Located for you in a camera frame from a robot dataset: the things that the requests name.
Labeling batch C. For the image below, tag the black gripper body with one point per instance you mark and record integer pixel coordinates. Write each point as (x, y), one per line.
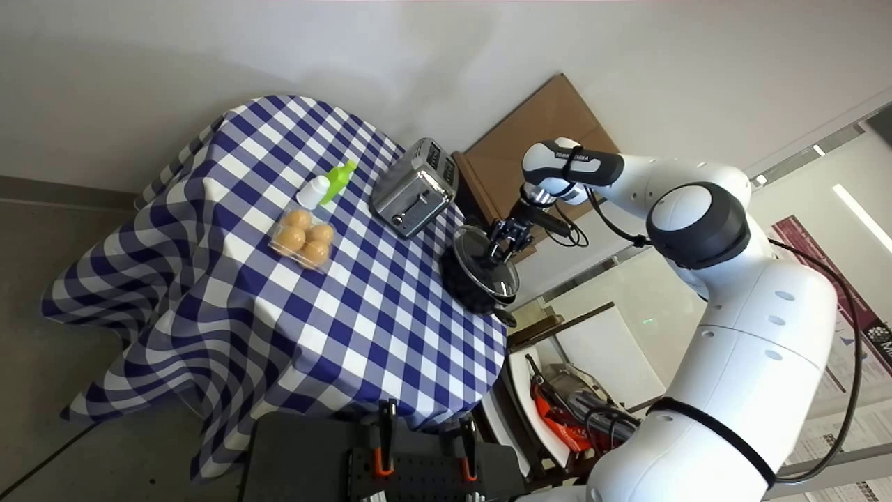
(520, 227)

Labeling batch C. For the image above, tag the glass lid with black knob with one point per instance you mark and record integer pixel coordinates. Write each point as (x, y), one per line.
(480, 276)

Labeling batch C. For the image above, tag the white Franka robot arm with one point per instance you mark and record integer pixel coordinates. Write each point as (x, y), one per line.
(761, 344)

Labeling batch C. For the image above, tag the black cooking pot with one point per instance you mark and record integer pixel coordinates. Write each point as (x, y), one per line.
(448, 278)

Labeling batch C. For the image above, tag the large cardboard box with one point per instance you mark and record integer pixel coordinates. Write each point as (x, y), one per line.
(540, 139)

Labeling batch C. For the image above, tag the silver toaster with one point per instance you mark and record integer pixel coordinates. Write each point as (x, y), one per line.
(414, 189)

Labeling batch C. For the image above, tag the white curved seat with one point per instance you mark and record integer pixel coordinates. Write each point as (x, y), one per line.
(520, 400)

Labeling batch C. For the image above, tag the red and black tool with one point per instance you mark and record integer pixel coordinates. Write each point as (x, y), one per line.
(567, 419)

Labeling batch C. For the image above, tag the small white shaker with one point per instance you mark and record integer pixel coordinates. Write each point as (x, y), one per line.
(310, 192)

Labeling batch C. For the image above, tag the blue white checkered tablecloth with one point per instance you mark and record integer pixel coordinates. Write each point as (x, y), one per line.
(233, 316)

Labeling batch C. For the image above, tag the black perforated mounting board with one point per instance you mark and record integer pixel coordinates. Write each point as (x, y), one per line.
(296, 460)

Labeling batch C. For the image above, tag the dark wooden frame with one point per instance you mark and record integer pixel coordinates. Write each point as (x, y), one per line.
(558, 327)

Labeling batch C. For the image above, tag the aluminium rail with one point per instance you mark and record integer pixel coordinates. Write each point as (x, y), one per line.
(836, 465)

